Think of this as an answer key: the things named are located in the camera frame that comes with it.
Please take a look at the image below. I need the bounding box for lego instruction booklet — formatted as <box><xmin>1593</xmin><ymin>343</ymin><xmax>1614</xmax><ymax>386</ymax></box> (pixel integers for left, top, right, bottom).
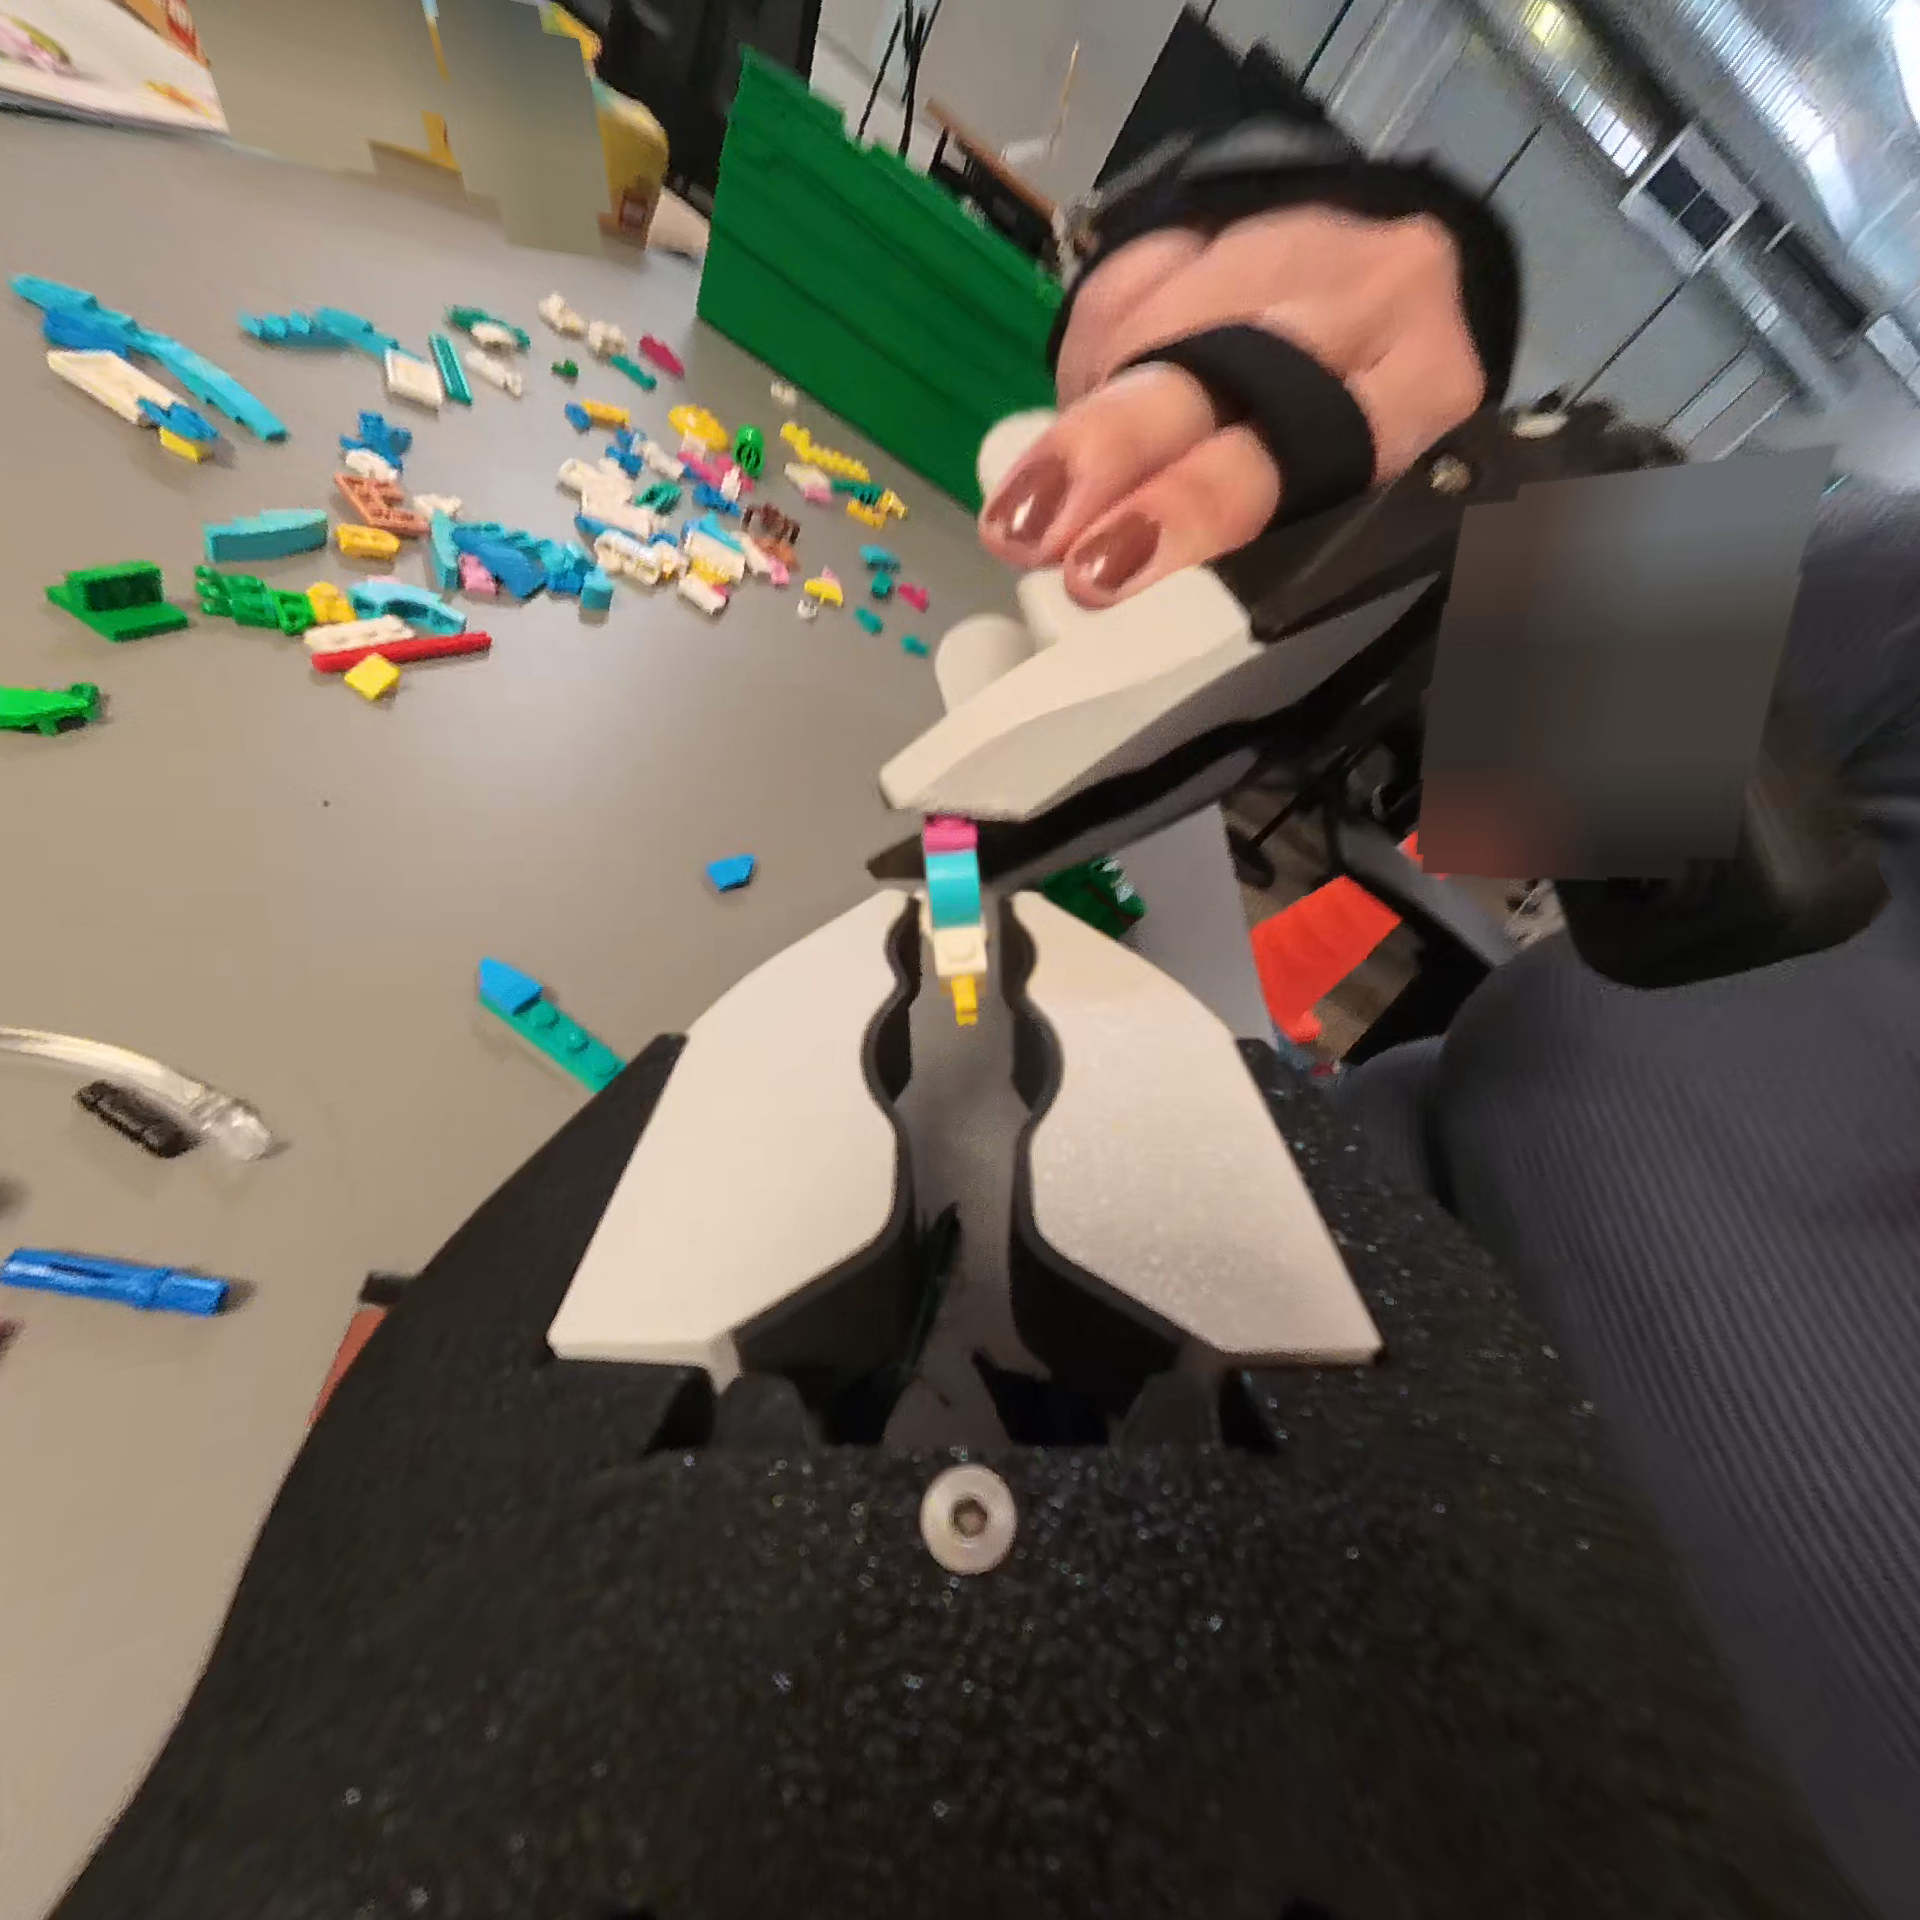
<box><xmin>0</xmin><ymin>0</ymin><xmax>230</xmax><ymax>138</ymax></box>

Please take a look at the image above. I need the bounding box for small green lego cluster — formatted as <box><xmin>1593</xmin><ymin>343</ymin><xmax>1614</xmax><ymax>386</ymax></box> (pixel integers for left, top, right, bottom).
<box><xmin>195</xmin><ymin>567</ymin><xmax>319</xmax><ymax>637</ymax></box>

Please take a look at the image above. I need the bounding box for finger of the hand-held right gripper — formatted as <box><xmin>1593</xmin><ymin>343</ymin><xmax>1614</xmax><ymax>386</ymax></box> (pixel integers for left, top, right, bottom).
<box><xmin>877</xmin><ymin>615</ymin><xmax>1272</xmax><ymax>822</ymax></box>
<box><xmin>867</xmin><ymin>750</ymin><xmax>1264</xmax><ymax>888</ymax></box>

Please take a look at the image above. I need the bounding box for teal and blue lego plate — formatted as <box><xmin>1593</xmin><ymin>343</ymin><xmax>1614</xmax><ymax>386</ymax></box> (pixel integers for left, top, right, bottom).
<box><xmin>476</xmin><ymin>959</ymin><xmax>625</xmax><ymax>1096</ymax></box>

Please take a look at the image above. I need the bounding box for long clear curved lego tube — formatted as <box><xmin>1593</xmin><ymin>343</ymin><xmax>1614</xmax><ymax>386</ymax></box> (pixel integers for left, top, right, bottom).
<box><xmin>0</xmin><ymin>1027</ymin><xmax>276</xmax><ymax>1165</ymax></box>

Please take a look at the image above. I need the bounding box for red plastic object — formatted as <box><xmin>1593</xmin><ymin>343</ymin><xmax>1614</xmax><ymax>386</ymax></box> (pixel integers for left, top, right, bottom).
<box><xmin>1248</xmin><ymin>874</ymin><xmax>1408</xmax><ymax>1048</ymax></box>

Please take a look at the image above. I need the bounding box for large green lego structure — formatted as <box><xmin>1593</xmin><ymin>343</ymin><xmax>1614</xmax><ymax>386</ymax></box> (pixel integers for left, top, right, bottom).
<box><xmin>697</xmin><ymin>47</ymin><xmax>1070</xmax><ymax>514</ymax></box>

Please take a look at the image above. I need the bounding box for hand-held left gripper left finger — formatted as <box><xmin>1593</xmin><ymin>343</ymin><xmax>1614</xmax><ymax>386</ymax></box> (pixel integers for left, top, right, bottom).
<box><xmin>544</xmin><ymin>888</ymin><xmax>924</xmax><ymax>1374</ymax></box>

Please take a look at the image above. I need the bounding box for green lego block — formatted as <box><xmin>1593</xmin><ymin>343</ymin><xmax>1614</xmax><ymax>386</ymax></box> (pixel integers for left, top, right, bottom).
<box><xmin>45</xmin><ymin>560</ymin><xmax>191</xmax><ymax>645</ymax></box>

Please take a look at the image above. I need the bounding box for brown lego slope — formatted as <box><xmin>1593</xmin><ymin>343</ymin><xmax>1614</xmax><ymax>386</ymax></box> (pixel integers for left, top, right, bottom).
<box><xmin>311</xmin><ymin>1304</ymin><xmax>393</xmax><ymax>1427</ymax></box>

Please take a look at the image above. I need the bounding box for person's right hand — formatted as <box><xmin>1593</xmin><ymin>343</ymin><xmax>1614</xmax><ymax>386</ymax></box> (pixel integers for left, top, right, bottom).
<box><xmin>977</xmin><ymin>187</ymin><xmax>1481</xmax><ymax>608</ymax></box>

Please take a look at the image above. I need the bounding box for small multicoloured lego assembly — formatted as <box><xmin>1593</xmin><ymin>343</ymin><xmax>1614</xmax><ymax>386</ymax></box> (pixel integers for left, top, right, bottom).
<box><xmin>919</xmin><ymin>840</ymin><xmax>992</xmax><ymax>1030</ymax></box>

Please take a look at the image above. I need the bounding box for blue lego axle pin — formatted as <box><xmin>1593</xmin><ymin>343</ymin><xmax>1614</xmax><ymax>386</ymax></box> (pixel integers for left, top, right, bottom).
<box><xmin>0</xmin><ymin>1249</ymin><xmax>230</xmax><ymax>1320</ymax></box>

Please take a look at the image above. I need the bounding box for person's grey ribbed sweater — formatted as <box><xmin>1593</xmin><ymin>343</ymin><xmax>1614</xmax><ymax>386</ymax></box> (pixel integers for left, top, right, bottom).
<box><xmin>1318</xmin><ymin>902</ymin><xmax>1920</xmax><ymax>1920</ymax></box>

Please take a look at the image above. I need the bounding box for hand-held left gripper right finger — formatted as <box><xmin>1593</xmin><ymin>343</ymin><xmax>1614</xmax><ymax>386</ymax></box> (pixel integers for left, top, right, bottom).
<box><xmin>1005</xmin><ymin>893</ymin><xmax>1384</xmax><ymax>1368</ymax></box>

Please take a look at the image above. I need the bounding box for dark green lego foliage piece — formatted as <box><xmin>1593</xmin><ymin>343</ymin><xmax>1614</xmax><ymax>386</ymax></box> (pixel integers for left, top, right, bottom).
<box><xmin>1035</xmin><ymin>858</ymin><xmax>1145</xmax><ymax>935</ymax></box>

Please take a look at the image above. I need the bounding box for yellow cardboard box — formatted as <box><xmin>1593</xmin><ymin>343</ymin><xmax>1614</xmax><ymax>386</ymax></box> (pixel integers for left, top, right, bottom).
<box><xmin>596</xmin><ymin>82</ymin><xmax>671</xmax><ymax>251</ymax></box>

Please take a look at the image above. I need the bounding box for silver ventilation duct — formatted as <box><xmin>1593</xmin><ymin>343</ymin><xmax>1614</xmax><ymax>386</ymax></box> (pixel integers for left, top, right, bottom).
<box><xmin>1500</xmin><ymin>0</ymin><xmax>1920</xmax><ymax>354</ymax></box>

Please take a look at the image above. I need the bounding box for pile of loose lego bricks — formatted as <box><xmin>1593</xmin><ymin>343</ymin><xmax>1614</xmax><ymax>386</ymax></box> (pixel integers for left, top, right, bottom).
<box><xmin>6</xmin><ymin>270</ymin><xmax>940</xmax><ymax>707</ymax></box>

